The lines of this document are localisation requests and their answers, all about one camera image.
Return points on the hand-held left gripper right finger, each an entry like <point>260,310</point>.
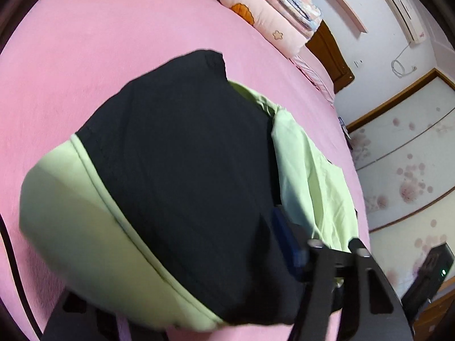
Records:
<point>282,227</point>

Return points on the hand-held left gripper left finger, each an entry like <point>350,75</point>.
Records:
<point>71,314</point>

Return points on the light green and black hooded jacket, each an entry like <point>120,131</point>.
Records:
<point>177,149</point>

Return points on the small dark object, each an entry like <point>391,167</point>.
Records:
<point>344,131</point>

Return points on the floral sliding wardrobe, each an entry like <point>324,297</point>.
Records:
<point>401,156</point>

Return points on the brown wooden headboard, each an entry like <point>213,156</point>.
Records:
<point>330,57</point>

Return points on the pink pillow with orange print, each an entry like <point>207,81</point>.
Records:
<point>263,17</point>

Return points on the white air conditioner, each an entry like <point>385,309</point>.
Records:
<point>400,7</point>

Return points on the pink bed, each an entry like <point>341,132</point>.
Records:
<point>89,35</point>

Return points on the pale wall shelf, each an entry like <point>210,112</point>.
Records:
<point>348,10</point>

